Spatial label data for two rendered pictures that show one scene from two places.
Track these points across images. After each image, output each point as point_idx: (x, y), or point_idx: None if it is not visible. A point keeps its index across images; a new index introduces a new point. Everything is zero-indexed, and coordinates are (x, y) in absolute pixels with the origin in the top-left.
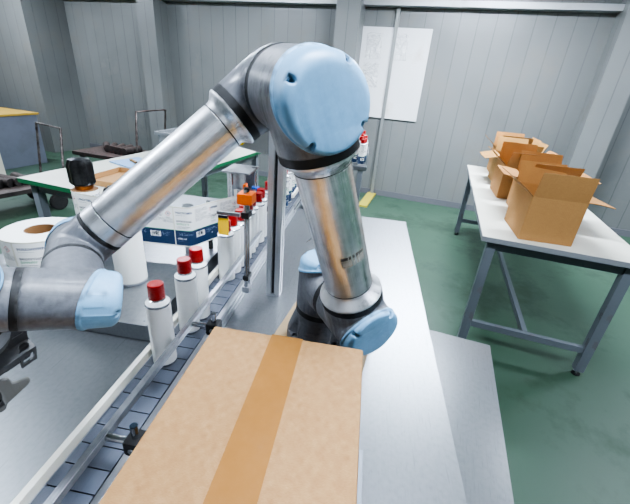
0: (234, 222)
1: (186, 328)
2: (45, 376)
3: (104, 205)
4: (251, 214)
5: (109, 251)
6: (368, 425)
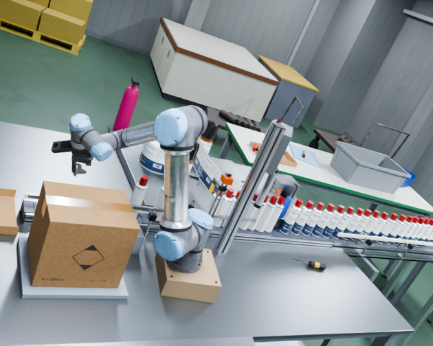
0: (228, 194)
1: (143, 207)
2: None
3: (129, 129)
4: (225, 190)
5: (122, 144)
6: (146, 301)
